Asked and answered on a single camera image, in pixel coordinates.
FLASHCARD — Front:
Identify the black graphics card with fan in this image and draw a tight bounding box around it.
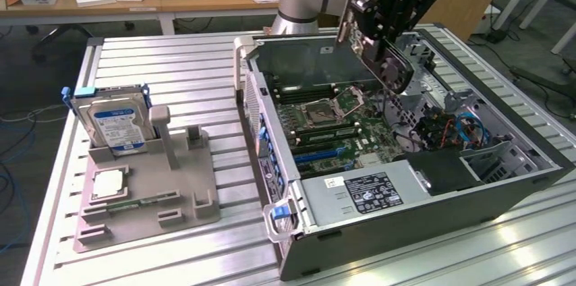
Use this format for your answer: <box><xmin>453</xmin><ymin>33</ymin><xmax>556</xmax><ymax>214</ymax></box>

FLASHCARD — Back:
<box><xmin>334</xmin><ymin>0</ymin><xmax>414</xmax><ymax>95</ymax></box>

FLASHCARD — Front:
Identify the black power adapter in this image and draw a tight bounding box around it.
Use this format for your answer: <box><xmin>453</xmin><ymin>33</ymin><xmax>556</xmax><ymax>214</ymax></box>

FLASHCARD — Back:
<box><xmin>482</xmin><ymin>29</ymin><xmax>512</xmax><ymax>44</ymax></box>

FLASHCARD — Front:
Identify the open socket cover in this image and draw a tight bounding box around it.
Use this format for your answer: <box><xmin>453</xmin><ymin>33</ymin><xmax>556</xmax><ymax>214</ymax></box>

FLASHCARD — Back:
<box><xmin>332</xmin><ymin>85</ymin><xmax>368</xmax><ymax>115</ymax></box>

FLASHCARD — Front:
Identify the black RAM slot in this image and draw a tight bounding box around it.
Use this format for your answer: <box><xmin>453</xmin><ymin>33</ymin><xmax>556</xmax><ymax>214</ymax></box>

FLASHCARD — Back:
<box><xmin>273</xmin><ymin>84</ymin><xmax>337</xmax><ymax>96</ymax></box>
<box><xmin>276</xmin><ymin>91</ymin><xmax>338</xmax><ymax>104</ymax></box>

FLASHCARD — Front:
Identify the silver drive cage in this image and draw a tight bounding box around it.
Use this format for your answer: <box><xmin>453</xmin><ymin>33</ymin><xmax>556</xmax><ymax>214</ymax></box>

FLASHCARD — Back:
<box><xmin>384</xmin><ymin>42</ymin><xmax>450</xmax><ymax>132</ymax></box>

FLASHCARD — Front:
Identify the CPU socket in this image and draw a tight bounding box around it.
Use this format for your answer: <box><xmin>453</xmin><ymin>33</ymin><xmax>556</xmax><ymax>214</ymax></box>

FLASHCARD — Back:
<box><xmin>300</xmin><ymin>100</ymin><xmax>345</xmax><ymax>128</ymax></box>

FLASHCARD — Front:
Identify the black floor stand base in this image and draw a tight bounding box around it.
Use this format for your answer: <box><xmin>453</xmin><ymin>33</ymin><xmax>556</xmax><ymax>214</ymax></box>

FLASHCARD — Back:
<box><xmin>510</xmin><ymin>65</ymin><xmax>576</xmax><ymax>98</ymax></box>

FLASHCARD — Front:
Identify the green motherboard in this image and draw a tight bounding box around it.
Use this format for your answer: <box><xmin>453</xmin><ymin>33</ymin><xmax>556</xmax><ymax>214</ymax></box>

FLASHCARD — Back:
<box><xmin>269</xmin><ymin>75</ymin><xmax>405</xmax><ymax>179</ymax></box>

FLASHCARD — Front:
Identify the installed green RAM stick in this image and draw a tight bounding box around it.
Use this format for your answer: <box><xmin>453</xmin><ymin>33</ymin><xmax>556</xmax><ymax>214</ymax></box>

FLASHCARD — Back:
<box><xmin>294</xmin><ymin>127</ymin><xmax>360</xmax><ymax>146</ymax></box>

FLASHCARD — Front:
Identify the blue expansion slot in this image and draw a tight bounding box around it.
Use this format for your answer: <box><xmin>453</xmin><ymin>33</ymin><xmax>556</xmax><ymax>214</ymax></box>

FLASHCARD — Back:
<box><xmin>292</xmin><ymin>147</ymin><xmax>342</xmax><ymax>165</ymax></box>

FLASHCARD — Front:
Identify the black plastic shroud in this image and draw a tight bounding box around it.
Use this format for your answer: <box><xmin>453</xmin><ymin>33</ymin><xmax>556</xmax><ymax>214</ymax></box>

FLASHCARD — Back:
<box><xmin>404</xmin><ymin>150</ymin><xmax>485</xmax><ymax>198</ymax></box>

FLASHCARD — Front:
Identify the grey power supply unit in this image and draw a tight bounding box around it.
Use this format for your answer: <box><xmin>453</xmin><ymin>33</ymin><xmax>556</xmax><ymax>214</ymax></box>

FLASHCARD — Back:
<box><xmin>300</xmin><ymin>159</ymin><xmax>433</xmax><ymax>226</ymax></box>

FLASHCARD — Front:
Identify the hard disk with blue caddy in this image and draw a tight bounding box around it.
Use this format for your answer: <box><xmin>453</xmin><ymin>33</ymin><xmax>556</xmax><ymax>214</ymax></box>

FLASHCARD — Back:
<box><xmin>60</xmin><ymin>82</ymin><xmax>154</xmax><ymax>158</ymax></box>

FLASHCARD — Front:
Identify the open black PC case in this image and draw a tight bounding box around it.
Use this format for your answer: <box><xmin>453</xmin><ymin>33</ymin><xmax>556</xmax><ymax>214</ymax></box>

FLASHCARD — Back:
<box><xmin>233</xmin><ymin>28</ymin><xmax>576</xmax><ymax>282</ymax></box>

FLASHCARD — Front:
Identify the black chair base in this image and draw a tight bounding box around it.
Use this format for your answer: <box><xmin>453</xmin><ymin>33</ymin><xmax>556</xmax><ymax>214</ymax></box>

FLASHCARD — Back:
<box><xmin>26</xmin><ymin>22</ymin><xmax>136</xmax><ymax>63</ymax></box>

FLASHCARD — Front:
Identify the silver CPU chip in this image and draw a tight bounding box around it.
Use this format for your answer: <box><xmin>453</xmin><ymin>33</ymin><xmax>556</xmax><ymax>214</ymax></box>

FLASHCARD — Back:
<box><xmin>92</xmin><ymin>171</ymin><xmax>126</xmax><ymax>199</ymax></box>

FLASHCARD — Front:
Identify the grey parts rack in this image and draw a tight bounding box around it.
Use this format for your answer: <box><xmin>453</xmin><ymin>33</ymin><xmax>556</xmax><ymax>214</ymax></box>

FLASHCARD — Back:
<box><xmin>70</xmin><ymin>105</ymin><xmax>222</xmax><ymax>254</ymax></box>

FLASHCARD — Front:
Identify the red wire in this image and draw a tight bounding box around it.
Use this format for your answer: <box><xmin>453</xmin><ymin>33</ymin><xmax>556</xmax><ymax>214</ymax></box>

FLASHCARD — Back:
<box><xmin>441</xmin><ymin>115</ymin><xmax>456</xmax><ymax>145</ymax></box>

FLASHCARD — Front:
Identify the blue wire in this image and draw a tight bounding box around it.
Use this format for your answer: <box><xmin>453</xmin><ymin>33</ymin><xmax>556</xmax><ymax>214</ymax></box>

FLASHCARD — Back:
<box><xmin>453</xmin><ymin>113</ymin><xmax>492</xmax><ymax>149</ymax></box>

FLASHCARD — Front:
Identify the white floor cable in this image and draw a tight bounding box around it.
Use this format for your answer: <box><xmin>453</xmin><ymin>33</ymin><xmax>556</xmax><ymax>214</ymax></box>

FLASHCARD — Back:
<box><xmin>0</xmin><ymin>103</ymin><xmax>68</xmax><ymax>123</ymax></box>

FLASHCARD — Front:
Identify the blue floor cable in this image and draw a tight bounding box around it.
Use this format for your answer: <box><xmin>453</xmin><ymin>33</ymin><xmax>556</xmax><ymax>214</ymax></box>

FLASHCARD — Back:
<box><xmin>0</xmin><ymin>123</ymin><xmax>34</xmax><ymax>253</ymax></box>

